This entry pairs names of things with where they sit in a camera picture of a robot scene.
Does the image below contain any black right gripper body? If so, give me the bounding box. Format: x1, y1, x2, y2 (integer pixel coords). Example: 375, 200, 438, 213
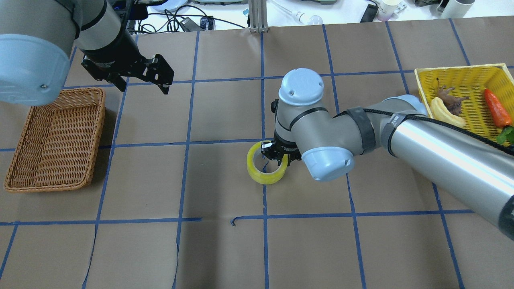
261, 136, 302, 162

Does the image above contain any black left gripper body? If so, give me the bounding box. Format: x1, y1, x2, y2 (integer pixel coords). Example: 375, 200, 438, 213
82, 48, 145, 84

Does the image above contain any yellow tape roll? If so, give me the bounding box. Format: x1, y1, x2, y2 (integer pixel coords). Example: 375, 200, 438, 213
246, 141, 288, 185

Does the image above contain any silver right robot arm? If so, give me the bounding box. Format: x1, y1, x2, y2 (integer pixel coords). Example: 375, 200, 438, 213
256, 68, 514, 238

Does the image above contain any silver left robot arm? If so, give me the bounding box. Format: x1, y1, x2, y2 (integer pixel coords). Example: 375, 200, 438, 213
0, 0, 175, 106

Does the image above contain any black power adapter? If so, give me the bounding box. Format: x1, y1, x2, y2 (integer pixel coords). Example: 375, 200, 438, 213
179, 16, 215, 32

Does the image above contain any brown wicker basket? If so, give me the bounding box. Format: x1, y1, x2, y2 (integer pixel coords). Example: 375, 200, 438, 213
4, 87, 106, 193

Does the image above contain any light bulb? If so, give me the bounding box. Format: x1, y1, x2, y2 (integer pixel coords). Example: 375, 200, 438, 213
269, 0, 324, 25

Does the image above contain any toy banana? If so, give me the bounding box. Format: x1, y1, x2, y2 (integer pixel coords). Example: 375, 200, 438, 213
430, 97, 466, 128

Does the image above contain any white paper cup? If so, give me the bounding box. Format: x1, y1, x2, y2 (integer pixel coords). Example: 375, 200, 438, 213
376, 0, 402, 22

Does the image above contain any yellow plastic basket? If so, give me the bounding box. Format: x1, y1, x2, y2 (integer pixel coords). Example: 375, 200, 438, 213
414, 63, 514, 141

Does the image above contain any orange toy carrot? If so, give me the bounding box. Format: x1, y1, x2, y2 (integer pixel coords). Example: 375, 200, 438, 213
483, 89, 513, 128

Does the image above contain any aluminium frame post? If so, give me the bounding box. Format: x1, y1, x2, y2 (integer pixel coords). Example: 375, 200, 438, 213
248, 0, 269, 33

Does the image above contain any black braided cable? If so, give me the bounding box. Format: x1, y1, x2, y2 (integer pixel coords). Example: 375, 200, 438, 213
333, 108, 514, 151

